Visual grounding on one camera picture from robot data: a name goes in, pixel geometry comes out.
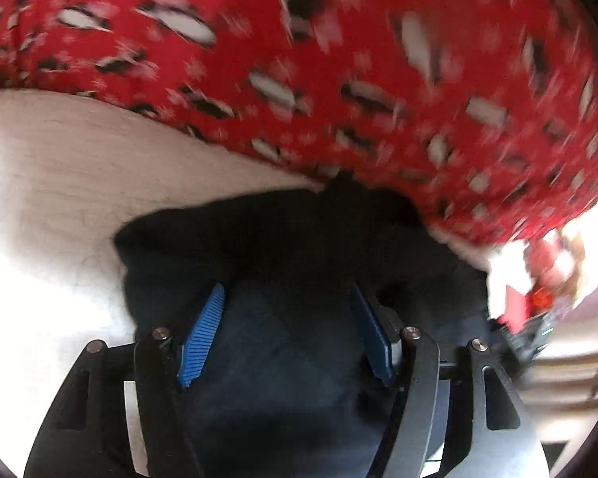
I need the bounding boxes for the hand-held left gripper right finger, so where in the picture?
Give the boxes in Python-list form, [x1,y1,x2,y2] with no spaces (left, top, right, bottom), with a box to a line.
[349,284,549,478]

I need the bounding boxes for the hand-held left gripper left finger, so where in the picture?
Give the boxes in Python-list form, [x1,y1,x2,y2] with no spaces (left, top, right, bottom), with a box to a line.
[24,283,226,478]

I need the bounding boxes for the navy zip jacket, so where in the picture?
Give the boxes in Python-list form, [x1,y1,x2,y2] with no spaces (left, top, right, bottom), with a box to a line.
[114,172,504,478]

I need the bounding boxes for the red satin cushion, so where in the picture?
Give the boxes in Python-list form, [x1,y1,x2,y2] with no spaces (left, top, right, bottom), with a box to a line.
[496,284,536,334]

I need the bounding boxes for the doll with blonde hair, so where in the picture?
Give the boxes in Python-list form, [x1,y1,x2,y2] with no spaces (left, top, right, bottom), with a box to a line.
[525,214,598,310]

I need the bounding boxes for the white quilted bed cover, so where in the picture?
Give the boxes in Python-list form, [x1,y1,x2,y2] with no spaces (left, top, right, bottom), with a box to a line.
[0,72,529,478]

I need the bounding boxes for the red printed blanket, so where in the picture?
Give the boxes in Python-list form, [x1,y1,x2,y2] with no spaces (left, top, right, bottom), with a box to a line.
[0,0,598,247]

